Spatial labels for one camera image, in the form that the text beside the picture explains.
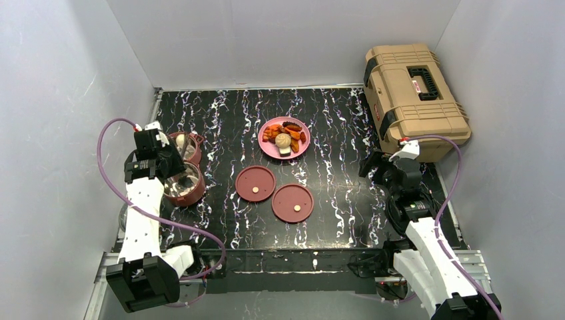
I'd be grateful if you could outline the red steel lunch bowl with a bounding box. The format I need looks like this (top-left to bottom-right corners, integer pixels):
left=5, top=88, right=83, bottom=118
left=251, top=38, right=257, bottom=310
left=164, top=162, right=206, bottom=207
left=169, top=131, right=205, bottom=165

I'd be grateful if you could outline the black white sushi piece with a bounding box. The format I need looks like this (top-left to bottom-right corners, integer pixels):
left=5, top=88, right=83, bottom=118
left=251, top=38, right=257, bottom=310
left=279, top=146, right=292, bottom=157

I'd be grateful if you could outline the white steamed bun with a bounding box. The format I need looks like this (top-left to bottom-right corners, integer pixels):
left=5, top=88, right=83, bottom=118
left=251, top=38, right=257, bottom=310
left=275, top=133, right=292, bottom=148

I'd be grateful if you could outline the orange fried food piece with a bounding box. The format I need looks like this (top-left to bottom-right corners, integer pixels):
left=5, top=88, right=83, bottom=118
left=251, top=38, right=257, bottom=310
left=284, top=127, right=301, bottom=141
left=265, top=124, right=282, bottom=135

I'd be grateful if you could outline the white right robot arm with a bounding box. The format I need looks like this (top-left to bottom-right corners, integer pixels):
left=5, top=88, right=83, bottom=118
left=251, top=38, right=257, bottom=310
left=359, top=149, right=502, bottom=319

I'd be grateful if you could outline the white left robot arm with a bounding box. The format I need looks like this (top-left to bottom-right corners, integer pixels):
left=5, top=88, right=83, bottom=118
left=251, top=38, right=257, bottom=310
left=106, top=126, right=195, bottom=313

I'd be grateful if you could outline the clear round lid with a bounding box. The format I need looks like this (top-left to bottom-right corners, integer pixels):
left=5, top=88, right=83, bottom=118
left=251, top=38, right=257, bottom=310
left=118, top=203, right=128, bottom=232

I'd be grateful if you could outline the tan plastic tool case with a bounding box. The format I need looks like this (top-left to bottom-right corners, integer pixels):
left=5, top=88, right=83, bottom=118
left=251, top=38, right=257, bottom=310
left=363, top=43, right=472, bottom=163

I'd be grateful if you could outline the dark red round lid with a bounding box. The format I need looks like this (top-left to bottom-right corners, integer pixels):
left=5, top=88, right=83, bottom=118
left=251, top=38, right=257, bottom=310
left=271, top=183, right=314, bottom=224
left=235, top=165, right=277, bottom=202

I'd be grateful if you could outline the pink plate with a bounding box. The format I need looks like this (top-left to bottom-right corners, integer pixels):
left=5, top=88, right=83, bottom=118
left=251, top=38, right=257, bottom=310
left=259, top=117, right=310, bottom=160

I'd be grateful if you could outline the black sea cucumber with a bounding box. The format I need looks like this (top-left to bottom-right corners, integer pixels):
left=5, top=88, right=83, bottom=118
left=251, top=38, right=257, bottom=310
left=282, top=121, right=302, bottom=132

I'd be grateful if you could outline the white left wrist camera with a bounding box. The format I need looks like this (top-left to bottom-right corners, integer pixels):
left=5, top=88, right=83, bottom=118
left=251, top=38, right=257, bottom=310
left=144, top=121, right=170, bottom=147

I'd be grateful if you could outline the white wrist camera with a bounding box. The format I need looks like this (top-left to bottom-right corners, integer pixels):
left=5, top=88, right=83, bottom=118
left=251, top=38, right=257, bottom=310
left=388, top=138, right=420, bottom=162
left=144, top=121, right=170, bottom=147

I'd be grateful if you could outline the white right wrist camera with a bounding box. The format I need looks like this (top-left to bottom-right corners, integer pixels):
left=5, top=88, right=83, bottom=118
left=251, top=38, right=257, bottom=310
left=388, top=138, right=420, bottom=162

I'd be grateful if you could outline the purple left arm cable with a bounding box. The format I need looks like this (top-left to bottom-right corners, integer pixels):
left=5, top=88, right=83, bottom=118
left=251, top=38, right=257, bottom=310
left=96, top=117, right=227, bottom=309

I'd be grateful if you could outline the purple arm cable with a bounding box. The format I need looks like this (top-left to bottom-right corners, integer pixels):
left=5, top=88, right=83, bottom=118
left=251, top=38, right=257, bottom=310
left=408, top=135, right=506, bottom=320
left=96, top=117, right=227, bottom=309

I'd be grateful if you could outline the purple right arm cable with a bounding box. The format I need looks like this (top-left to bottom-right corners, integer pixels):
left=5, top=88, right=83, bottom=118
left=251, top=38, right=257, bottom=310
left=408, top=135, right=506, bottom=320

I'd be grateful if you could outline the aluminium front frame rail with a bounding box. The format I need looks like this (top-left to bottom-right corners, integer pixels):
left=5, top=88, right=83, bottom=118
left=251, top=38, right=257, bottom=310
left=83, top=249, right=492, bottom=320

